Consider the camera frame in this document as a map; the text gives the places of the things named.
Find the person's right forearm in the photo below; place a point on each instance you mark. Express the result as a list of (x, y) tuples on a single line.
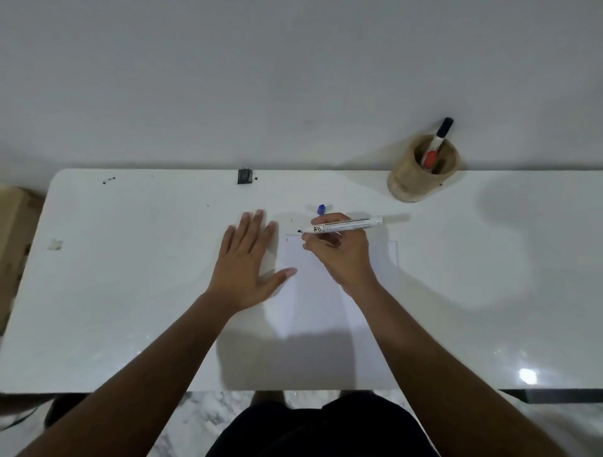
[(438, 372)]

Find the person's left hand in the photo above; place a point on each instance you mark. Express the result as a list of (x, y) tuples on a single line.
[(242, 273)]

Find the person's left middle finger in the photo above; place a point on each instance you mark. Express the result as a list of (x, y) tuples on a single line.
[(256, 226)]

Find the black clip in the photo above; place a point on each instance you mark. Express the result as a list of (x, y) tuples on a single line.
[(245, 176)]

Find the person's left thumb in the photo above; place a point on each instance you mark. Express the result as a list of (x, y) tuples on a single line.
[(281, 275)]

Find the black capped white marker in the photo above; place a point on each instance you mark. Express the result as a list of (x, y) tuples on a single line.
[(443, 131)]

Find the person's right thumb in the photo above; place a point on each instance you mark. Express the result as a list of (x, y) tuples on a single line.
[(320, 239)]

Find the white marker pen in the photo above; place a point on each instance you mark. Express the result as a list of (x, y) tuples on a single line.
[(365, 222)]

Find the cardboard box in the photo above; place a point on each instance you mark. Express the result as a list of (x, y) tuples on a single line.
[(16, 235)]

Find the black table frame bar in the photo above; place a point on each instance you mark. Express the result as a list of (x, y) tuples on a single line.
[(556, 396)]

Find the person's black shorts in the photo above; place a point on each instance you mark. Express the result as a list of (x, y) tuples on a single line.
[(325, 431)]

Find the person's right hand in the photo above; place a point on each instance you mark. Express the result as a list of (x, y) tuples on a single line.
[(346, 259)]

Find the red capped marker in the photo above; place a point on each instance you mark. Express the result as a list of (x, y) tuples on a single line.
[(429, 159)]

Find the person's left forearm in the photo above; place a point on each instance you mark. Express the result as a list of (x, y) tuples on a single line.
[(141, 376)]

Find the person's left little finger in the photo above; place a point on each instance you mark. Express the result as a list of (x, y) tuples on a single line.
[(228, 238)]

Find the white paper sheet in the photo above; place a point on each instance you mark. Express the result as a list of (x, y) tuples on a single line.
[(315, 301)]

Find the wooden pen holder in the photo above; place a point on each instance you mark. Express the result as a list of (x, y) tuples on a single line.
[(414, 181)]

